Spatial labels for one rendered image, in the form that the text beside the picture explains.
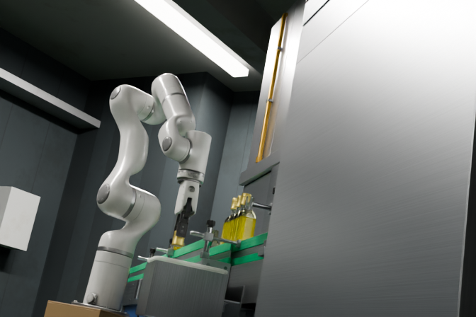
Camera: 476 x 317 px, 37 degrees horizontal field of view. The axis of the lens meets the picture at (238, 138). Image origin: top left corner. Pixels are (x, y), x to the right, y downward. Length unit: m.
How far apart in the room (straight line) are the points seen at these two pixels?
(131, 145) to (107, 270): 0.44
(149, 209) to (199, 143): 0.34
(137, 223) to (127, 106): 0.41
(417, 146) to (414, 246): 0.14
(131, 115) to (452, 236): 1.78
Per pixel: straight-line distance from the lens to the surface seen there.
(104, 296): 2.32
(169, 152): 2.15
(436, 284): 0.86
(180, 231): 2.14
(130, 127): 2.49
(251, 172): 3.05
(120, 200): 2.34
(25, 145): 5.83
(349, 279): 1.07
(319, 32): 1.49
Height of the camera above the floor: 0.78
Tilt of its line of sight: 17 degrees up
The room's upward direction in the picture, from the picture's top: 10 degrees clockwise
